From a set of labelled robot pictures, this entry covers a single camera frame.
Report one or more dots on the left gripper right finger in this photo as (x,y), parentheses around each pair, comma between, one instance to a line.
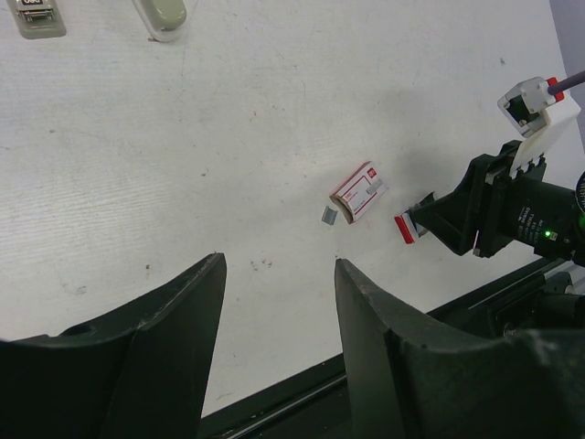
(491,364)

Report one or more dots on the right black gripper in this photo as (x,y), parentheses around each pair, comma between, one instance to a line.
(489,210)

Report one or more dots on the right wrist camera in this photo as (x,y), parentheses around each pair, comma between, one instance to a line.
(539,116)

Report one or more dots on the olive green stapler cover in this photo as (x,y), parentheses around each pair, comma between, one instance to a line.
(163,19)

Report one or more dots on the red white staple box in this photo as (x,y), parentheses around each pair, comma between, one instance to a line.
(359,192)

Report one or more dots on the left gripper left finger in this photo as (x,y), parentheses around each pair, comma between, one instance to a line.
(138,371)

